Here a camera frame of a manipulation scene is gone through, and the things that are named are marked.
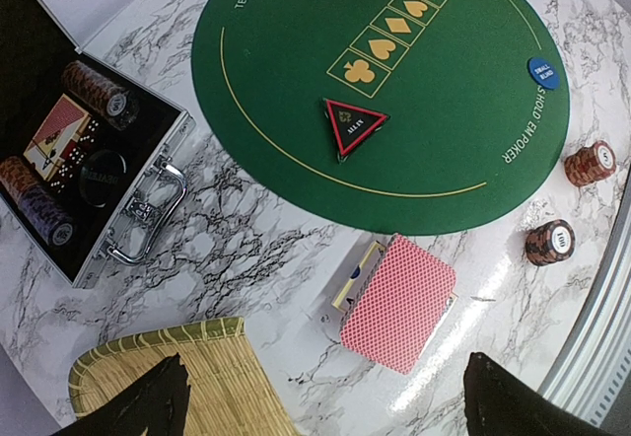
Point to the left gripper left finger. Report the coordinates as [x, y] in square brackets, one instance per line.
[156, 404]

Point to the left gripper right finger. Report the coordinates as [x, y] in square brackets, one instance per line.
[497, 403]

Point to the blue small blind button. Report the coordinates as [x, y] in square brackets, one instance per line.
[543, 73]

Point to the red-backed card deck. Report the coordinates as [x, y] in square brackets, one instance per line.
[396, 345]

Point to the black poker chip stack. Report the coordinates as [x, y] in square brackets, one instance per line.
[550, 243]

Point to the triangular all-in button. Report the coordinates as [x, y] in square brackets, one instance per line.
[351, 125]

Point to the red poker chip stack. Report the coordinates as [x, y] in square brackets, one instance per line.
[590, 164]

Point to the round green poker mat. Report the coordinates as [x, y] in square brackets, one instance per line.
[470, 137]

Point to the playing card box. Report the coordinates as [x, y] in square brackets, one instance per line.
[352, 278]

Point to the black dealer button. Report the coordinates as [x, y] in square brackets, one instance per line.
[99, 175]

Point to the aluminium poker case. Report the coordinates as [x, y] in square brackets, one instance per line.
[35, 49]

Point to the dice in case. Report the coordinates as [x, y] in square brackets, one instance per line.
[75, 154]

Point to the left chip row in case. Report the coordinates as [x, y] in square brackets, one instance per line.
[53, 224]

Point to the chip row in case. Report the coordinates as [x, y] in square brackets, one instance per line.
[53, 224]
[115, 103]

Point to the card deck in case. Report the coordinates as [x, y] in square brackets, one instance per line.
[63, 125]

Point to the right chip row in case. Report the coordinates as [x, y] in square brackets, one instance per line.
[115, 103]

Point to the front aluminium rail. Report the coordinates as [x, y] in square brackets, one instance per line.
[594, 363]

